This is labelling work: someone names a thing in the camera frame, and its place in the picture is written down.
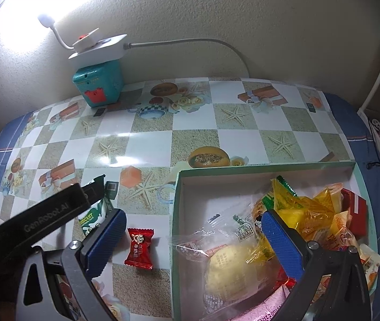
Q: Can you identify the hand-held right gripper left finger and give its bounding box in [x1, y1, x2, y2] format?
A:
[16, 208, 127, 321]

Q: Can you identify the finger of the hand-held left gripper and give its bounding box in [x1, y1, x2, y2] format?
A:
[0, 174, 107, 268]

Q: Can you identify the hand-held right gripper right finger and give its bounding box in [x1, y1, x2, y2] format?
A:
[261, 209, 372, 321]

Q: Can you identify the green white biscuit packet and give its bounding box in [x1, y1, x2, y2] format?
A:
[76, 197, 118, 241]

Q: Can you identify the yellow cake packet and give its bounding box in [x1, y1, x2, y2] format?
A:
[270, 179, 349, 265]

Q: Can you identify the large red snack packet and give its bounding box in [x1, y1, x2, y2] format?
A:
[275, 264, 299, 290]

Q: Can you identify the small red candy packet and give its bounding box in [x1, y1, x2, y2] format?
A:
[124, 227, 155, 271]

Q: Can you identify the orange roll cake packet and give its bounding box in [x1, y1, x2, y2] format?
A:
[324, 207, 361, 251]

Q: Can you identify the green edged snack packet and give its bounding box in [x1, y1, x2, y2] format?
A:
[275, 175, 299, 198]

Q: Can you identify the bread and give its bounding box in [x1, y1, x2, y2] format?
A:
[173, 214, 284, 321]

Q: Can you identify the purple snack packet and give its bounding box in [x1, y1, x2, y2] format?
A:
[237, 288, 298, 321]

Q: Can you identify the red snack box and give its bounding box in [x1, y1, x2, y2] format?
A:
[339, 188, 368, 238]

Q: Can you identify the white packet with orange flower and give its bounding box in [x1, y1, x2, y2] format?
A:
[357, 243, 380, 291]

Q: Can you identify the teal cardboard box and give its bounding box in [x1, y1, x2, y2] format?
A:
[169, 161, 378, 321]

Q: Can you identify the blue plaid cloth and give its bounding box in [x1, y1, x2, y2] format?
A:
[0, 92, 380, 321]

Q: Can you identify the printed checkered table cover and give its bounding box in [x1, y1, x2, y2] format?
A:
[0, 77, 359, 321]

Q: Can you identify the teal toy box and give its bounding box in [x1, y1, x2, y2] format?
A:
[72, 58, 124, 108]

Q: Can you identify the white power strip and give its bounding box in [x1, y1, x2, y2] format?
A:
[68, 33, 128, 69]

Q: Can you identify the white power cable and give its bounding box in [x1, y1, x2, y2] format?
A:
[123, 38, 251, 78]

